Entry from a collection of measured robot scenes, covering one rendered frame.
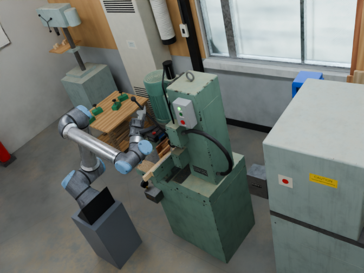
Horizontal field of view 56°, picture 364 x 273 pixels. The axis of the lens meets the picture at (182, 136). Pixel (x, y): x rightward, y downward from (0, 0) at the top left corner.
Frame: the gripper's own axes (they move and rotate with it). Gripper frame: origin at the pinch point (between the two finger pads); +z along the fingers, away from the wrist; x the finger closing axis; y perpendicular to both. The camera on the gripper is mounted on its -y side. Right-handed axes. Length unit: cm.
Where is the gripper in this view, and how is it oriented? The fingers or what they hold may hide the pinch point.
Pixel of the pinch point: (142, 110)
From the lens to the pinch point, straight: 225.8
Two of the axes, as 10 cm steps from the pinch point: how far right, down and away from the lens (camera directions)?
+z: 0.3, -9.3, 3.8
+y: -9.2, -1.8, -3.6
